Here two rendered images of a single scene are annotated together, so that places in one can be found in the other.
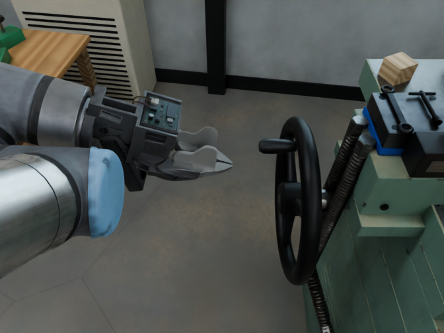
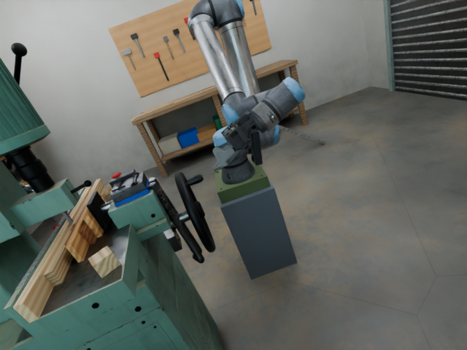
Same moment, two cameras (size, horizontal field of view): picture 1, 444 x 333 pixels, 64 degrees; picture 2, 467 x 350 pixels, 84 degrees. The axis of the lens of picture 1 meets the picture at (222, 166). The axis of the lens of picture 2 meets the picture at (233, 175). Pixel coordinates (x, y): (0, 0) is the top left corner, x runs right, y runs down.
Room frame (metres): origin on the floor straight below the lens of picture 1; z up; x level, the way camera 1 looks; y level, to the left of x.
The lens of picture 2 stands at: (1.14, -0.08, 1.24)
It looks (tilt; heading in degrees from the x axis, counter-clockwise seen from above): 25 degrees down; 172
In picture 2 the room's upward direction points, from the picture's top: 21 degrees counter-clockwise
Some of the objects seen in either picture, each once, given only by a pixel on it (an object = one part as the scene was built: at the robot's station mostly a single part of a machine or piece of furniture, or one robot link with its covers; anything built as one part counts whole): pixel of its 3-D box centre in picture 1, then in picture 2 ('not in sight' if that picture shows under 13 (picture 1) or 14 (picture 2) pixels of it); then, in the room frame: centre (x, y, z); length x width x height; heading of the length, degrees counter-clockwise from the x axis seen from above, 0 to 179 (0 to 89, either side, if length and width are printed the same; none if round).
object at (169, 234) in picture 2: not in sight; (166, 242); (0.10, -0.32, 0.58); 0.12 x 0.08 x 0.08; 90
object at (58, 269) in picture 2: not in sight; (84, 216); (0.27, -0.46, 0.92); 0.60 x 0.02 x 0.04; 0
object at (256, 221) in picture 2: not in sight; (256, 222); (-0.15, 0.14, 0.27); 0.30 x 0.30 x 0.55; 81
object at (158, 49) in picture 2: not in sight; (194, 39); (-2.78, 0.65, 1.50); 2.00 x 0.04 x 0.90; 81
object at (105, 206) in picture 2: not in sight; (109, 205); (0.36, -0.35, 0.95); 0.09 x 0.07 x 0.09; 0
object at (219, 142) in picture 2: not in sight; (231, 144); (-0.15, 0.16, 0.80); 0.17 x 0.15 x 0.18; 84
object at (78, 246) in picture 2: not in sight; (85, 228); (0.39, -0.43, 0.93); 0.24 x 0.01 x 0.06; 0
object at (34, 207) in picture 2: not in sight; (48, 203); (0.36, -0.49, 1.03); 0.14 x 0.07 x 0.09; 90
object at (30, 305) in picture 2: not in sight; (69, 231); (0.36, -0.49, 0.92); 0.60 x 0.02 x 0.05; 0
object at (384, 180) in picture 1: (400, 160); (138, 204); (0.36, -0.27, 0.91); 0.15 x 0.14 x 0.09; 0
